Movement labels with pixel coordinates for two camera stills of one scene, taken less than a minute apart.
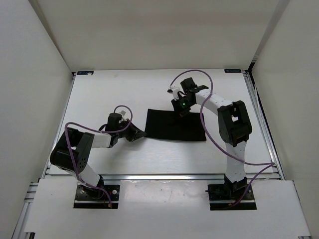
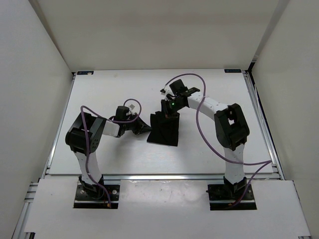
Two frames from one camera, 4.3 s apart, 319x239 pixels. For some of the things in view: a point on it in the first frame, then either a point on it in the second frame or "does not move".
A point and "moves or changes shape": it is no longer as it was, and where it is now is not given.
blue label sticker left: (84, 72) does not move
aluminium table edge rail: (169, 177) does not move
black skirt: (168, 125) moves or changes shape
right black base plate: (222, 196) does not move
